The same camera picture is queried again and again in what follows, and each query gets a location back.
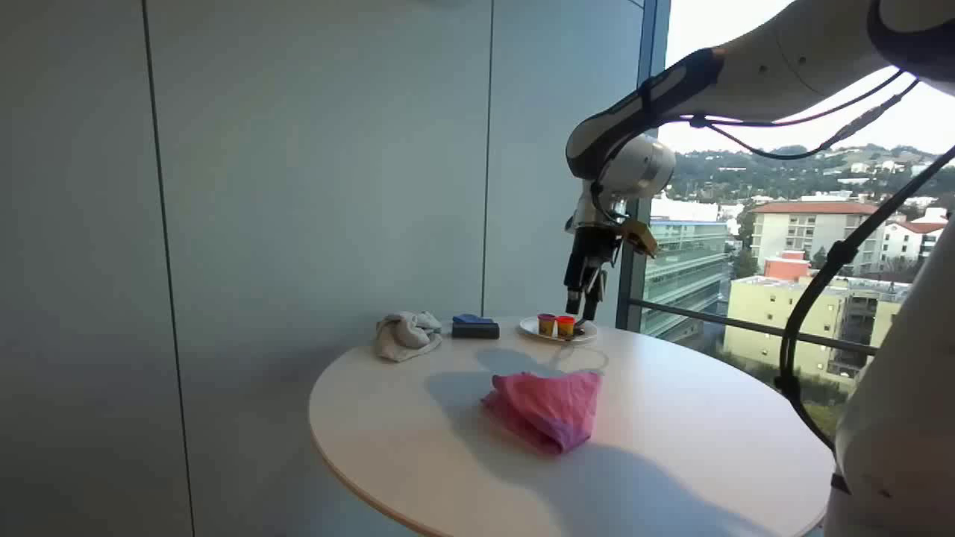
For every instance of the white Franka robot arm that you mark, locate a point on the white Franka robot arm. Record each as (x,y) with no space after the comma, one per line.
(794,48)

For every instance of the dark window railing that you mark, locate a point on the dark window railing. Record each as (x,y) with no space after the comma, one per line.
(697,315)

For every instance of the blue grey window post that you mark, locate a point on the blue grey window post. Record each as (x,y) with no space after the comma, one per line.
(656,32)

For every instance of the white plate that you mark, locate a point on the white plate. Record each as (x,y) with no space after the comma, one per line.
(529,331)

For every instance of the glass office building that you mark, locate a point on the glass office building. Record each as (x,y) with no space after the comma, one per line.
(687,269)

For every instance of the small orange cup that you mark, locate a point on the small orange cup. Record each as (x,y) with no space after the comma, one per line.
(564,325)

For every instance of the small red building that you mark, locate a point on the small red building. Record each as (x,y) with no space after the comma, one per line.
(790,269)

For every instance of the yellow building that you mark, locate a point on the yellow building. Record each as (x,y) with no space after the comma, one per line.
(761,315)

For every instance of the white crumpled cloth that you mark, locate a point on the white crumpled cloth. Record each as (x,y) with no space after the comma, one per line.
(406,331)

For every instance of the dark blue box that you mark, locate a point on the dark blue box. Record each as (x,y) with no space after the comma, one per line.
(476,325)

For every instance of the pink towel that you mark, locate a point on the pink towel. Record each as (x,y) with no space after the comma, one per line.
(553,406)

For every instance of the white red-roofed building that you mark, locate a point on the white red-roofed building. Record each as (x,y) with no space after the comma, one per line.
(794,234)

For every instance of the yellowish wrist camera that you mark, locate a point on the yellowish wrist camera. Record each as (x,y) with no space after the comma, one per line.
(641,236)

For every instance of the small red yellow cup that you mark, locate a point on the small red yellow cup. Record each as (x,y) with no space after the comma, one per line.
(547,325)

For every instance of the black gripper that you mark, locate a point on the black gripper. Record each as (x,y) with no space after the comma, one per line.
(596,248)

